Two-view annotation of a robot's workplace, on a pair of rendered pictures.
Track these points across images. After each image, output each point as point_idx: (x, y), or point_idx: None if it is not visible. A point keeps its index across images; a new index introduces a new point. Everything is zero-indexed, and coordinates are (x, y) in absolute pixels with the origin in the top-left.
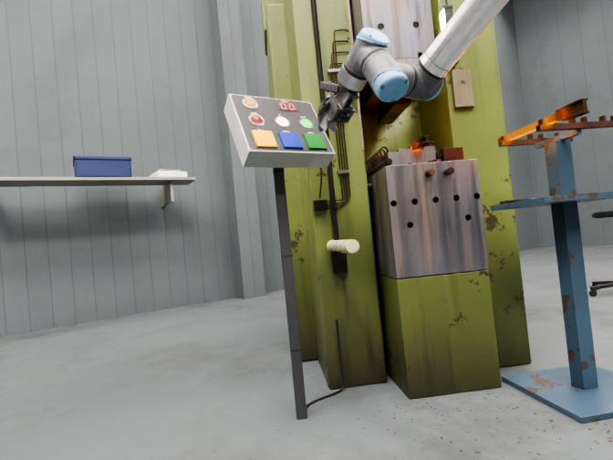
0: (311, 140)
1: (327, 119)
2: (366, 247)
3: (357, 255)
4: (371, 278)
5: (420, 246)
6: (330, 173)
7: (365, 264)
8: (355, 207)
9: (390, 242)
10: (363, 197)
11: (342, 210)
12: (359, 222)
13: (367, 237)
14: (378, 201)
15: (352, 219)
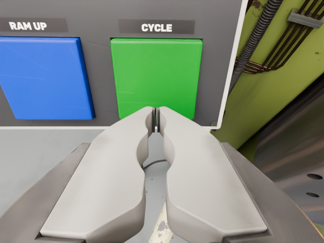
0: (138, 84)
1: (172, 157)
2: (256, 119)
3: (239, 118)
4: (242, 137)
5: (302, 204)
6: (267, 16)
7: (244, 128)
8: (277, 81)
9: (268, 175)
10: (306, 75)
11: (252, 74)
12: (269, 98)
13: (265, 114)
14: (320, 106)
15: (260, 90)
